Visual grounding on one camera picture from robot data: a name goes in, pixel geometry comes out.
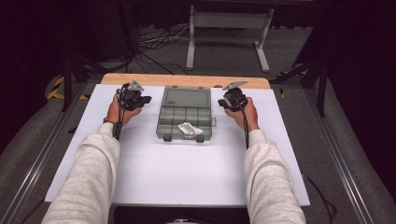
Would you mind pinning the yellow black floor tape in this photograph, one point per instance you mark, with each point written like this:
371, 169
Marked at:
56, 91

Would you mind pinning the black angled stand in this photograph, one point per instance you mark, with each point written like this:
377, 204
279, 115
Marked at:
322, 90

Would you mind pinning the grey translucent compartment box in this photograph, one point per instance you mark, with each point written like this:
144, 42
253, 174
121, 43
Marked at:
183, 102

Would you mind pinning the grey metal stand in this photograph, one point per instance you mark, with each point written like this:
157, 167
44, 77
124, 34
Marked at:
229, 20

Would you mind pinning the person's right hand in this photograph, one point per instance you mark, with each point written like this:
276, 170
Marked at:
249, 118

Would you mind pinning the white printed packet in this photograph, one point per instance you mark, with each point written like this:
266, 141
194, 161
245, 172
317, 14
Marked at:
190, 128

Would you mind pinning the black tripod stand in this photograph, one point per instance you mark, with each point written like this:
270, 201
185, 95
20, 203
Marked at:
67, 84

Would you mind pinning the wooden table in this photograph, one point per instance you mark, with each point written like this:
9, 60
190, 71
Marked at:
186, 80

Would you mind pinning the person's left hand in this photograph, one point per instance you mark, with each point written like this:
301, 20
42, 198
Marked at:
115, 113

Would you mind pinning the white table board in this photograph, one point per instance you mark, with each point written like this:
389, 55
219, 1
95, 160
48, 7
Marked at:
180, 174

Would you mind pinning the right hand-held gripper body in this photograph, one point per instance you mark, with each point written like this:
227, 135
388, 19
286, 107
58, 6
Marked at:
237, 96

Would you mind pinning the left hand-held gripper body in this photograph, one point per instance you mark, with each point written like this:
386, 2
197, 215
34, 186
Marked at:
130, 99

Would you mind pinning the aluminium floor rail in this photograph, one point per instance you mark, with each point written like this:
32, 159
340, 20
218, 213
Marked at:
40, 158
339, 155

